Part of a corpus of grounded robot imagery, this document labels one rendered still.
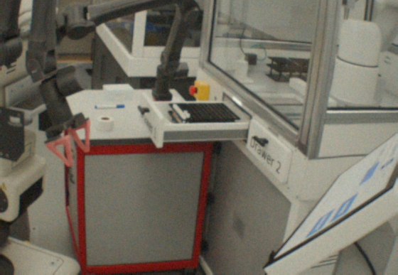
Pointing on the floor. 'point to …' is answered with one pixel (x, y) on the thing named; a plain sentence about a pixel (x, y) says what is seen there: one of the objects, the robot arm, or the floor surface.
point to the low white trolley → (133, 192)
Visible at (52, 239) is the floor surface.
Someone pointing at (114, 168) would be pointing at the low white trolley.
